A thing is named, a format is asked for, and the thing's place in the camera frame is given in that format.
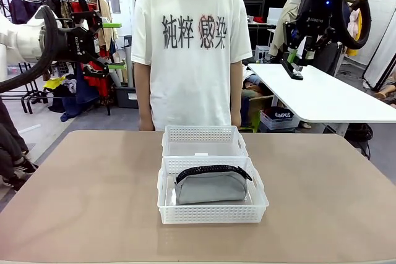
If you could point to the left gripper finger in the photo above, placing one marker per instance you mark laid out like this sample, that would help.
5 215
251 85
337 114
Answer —
88 21
96 67

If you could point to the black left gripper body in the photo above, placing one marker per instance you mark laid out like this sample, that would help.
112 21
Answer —
74 44

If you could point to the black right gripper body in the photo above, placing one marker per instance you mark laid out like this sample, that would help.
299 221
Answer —
315 13

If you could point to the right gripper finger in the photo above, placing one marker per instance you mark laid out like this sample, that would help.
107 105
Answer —
292 41
320 43

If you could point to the black stapler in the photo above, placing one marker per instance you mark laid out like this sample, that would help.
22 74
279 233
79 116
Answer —
292 70

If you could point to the grey zippered pencil case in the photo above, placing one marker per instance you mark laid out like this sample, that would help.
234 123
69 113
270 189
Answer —
210 189

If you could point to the person's right forearm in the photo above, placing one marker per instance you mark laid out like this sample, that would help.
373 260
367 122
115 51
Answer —
145 103

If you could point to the person's left forearm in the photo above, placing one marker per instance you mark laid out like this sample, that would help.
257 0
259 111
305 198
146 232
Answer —
236 103

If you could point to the person's right hand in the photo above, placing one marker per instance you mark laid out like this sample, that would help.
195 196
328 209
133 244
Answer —
147 125

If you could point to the person's left hand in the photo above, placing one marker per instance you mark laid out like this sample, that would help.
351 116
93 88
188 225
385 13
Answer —
237 122

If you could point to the bystander in dark blue clothes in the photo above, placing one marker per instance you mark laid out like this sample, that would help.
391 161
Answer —
331 60

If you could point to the red hanging dress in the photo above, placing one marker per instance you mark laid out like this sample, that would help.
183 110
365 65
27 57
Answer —
99 87

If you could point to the grey cardboard tube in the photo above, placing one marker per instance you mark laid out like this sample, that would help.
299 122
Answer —
117 80
129 75

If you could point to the beige hanging garment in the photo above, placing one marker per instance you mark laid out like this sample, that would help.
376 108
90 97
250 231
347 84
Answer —
106 38

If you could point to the bystander in beige coat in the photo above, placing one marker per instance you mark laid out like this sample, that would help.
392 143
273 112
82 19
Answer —
286 4

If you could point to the white laptop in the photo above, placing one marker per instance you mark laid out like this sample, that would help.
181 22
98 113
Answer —
273 16

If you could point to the small grey device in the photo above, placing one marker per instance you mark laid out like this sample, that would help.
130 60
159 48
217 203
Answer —
262 53

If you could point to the navy cloth pile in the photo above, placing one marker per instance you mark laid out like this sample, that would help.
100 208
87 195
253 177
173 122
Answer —
83 100

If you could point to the yellow cloth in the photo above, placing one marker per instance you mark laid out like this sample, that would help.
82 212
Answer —
54 83

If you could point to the grey storage box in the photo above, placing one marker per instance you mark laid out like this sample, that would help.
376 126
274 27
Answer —
127 98

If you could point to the white background table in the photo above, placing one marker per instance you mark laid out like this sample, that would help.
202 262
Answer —
325 97

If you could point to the seated person in blue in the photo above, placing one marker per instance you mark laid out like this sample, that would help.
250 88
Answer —
252 83

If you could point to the navy hanging coat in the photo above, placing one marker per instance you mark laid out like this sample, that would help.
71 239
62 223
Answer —
17 13

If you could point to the white folding panel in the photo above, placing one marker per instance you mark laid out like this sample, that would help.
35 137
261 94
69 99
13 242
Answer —
383 69

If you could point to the cardboard box with green side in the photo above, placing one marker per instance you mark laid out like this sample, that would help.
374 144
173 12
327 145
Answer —
255 112

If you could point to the white basket with dark cloth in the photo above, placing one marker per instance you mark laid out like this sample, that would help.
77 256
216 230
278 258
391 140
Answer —
278 121

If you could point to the person in white printed T-shirt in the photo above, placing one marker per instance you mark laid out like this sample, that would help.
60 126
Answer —
191 91

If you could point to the black bag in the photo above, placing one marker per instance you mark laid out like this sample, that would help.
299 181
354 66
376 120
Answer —
360 134

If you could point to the bystander in dark trousers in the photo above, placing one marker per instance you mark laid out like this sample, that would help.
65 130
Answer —
9 146

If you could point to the white perforated plastic basket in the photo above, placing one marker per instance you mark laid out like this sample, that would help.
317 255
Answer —
210 214
201 135

